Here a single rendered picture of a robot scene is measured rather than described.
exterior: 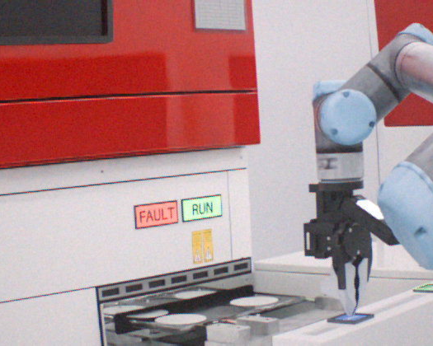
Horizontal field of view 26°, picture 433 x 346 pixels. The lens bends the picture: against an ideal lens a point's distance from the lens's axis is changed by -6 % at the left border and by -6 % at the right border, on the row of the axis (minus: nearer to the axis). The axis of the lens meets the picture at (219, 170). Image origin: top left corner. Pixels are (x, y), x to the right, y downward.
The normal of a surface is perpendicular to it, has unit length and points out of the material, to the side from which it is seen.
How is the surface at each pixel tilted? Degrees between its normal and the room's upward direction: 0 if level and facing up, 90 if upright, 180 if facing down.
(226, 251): 90
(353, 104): 90
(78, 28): 90
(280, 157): 90
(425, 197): 76
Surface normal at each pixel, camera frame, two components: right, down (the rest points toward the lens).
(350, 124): 0.00, 0.05
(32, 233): 0.73, 0.00
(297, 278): -0.69, 0.07
